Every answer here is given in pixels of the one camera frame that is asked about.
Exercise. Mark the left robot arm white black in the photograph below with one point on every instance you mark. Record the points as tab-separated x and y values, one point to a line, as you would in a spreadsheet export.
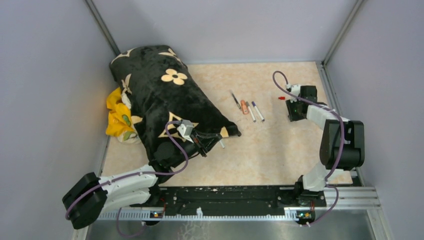
92	196

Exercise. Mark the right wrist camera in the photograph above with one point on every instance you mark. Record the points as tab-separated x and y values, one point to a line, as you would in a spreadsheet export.
294	91

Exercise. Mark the black gel pen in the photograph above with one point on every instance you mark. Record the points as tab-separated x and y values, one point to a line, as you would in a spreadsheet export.
236	100

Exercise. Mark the black floral plush blanket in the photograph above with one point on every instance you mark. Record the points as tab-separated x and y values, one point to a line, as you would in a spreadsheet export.
157	86

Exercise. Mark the yellow cloth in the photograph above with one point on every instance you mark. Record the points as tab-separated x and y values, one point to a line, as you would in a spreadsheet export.
121	123

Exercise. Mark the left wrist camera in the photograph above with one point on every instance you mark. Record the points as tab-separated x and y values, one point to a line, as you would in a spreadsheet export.
185	129

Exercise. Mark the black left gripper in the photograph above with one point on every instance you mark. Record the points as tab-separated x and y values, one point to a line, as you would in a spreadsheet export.
199	144

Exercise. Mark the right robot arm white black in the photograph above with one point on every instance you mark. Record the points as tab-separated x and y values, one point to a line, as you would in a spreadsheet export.
342	146

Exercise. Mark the white marker purple cap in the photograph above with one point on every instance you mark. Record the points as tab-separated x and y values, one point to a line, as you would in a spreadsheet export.
262	119

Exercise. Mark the orange pen red cap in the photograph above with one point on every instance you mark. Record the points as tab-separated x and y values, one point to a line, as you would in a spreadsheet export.
244	107

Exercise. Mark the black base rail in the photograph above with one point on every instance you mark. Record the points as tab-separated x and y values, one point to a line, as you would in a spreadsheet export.
231	201

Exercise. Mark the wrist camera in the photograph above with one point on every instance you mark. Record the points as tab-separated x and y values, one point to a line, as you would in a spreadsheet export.
185	129
294	91

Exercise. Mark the white marker black cap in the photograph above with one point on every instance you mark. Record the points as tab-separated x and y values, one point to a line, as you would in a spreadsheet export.
250	112

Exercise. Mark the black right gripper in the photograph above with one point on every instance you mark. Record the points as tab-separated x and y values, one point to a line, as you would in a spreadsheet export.
292	116

